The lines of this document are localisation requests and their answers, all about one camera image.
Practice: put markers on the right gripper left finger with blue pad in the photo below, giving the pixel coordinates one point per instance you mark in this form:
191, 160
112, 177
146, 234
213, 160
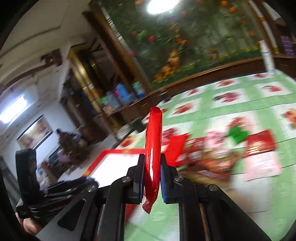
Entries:
136, 185

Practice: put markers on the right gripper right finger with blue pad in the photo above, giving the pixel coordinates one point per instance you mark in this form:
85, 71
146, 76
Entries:
170, 192

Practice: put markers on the bright red snack packet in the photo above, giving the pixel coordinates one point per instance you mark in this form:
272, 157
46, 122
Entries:
152, 155

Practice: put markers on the pink bear snack packet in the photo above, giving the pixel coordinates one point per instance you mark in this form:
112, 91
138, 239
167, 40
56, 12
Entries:
215, 141

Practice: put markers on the green candy wrapper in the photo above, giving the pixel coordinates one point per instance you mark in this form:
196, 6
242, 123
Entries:
238, 134

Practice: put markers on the red gold-lettered packet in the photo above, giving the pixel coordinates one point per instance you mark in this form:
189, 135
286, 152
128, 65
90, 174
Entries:
260, 143

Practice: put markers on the left hand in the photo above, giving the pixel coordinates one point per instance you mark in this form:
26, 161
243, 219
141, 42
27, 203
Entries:
29, 225

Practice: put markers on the red gift box tray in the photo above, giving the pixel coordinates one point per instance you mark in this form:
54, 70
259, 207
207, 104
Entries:
111, 165

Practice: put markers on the seated person in background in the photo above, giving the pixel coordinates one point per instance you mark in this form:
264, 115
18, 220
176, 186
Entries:
73, 149

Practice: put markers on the framed landscape painting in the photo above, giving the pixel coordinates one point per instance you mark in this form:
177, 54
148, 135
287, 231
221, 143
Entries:
35, 134

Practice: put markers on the blue thermos jug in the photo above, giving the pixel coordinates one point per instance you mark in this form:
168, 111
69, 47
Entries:
123, 93

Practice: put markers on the ceiling fluorescent light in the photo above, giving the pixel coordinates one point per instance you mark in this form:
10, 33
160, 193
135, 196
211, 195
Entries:
14, 110

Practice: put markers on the white spray bottle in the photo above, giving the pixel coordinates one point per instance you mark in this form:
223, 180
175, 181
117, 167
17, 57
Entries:
267, 57

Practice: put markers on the purple bottle right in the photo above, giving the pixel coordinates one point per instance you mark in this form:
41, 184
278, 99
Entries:
287, 45

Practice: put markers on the floral glass wall panel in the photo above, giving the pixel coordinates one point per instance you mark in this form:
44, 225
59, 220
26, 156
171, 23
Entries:
172, 40

